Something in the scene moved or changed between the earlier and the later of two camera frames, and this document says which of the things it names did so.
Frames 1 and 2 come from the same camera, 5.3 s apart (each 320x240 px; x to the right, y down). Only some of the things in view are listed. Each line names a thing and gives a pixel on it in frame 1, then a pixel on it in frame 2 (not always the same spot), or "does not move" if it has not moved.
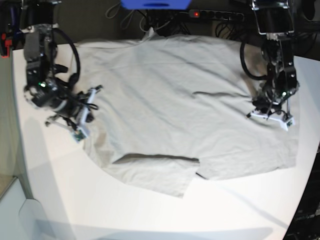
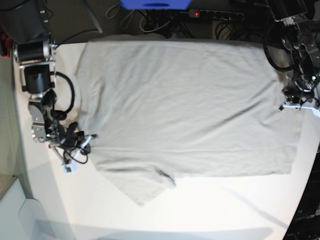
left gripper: x=75 y=111 to x=75 y=145
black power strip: x=215 y=13 does not move
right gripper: x=266 y=107 to x=296 y=97
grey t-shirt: x=172 y=107 does not move
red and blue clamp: x=5 y=44 does not move
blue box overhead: x=156 y=4 does not move
